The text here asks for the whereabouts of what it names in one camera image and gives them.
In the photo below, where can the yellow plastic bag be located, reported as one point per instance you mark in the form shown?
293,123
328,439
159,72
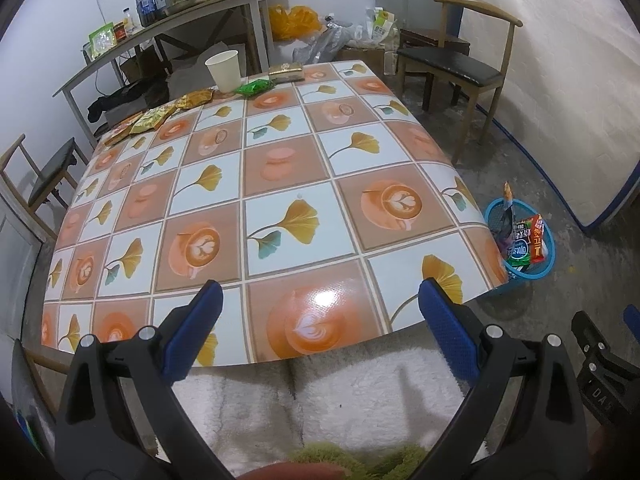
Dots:
295,22

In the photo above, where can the blue snack packet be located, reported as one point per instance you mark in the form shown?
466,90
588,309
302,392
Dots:
520,250

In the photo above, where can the wooden chair with grey seat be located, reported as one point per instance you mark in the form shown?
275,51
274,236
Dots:
50,170

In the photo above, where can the pile of clear plastic bags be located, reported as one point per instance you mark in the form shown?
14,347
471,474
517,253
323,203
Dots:
325,42

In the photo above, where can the white fluffy garment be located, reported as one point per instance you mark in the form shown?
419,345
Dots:
350,400

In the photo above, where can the yellow green snack packet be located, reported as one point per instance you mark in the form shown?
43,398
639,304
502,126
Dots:
155,120

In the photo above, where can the red yellow snack packet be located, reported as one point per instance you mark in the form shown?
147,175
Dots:
120,132

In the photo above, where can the cream paper cup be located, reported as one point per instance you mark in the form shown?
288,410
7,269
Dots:
225,72

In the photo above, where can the patterned tablecloth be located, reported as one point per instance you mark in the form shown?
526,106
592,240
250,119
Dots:
300,170

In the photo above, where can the red jar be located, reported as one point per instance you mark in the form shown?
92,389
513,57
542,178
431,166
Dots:
119,32

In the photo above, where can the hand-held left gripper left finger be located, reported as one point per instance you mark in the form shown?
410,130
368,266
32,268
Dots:
195,330

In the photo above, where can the plastic water bottle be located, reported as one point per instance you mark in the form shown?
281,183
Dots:
146,10

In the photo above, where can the black cloth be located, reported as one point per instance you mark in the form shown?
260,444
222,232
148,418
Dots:
125,100

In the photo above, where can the gold packet box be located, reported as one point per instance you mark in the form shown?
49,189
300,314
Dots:
286,72

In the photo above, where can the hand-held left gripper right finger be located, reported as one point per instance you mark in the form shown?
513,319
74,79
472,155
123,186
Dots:
450,335

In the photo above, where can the blue plastic basket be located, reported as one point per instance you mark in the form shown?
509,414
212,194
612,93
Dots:
542,267

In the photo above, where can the grey side table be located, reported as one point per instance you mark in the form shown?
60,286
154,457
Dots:
165,25

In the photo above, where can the green white carton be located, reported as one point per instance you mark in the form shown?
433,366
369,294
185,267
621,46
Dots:
381,22

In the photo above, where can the orange snack wrapper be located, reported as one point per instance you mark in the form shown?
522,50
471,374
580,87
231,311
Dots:
508,195

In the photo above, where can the dark wooden stool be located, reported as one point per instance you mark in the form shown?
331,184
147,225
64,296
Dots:
435,40

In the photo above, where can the cardboard box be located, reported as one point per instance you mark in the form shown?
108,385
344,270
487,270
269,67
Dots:
362,57

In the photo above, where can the wooden chair with black seat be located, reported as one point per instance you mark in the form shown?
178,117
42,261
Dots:
450,62

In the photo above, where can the white mattress with blue edge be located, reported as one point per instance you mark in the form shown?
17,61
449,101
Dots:
565,85

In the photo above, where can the green fluffy cloth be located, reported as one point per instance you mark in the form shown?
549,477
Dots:
380,460

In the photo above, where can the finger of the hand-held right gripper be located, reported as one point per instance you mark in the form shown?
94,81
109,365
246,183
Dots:
587,332
632,317

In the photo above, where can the green food packet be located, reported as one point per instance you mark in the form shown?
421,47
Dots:
102,37

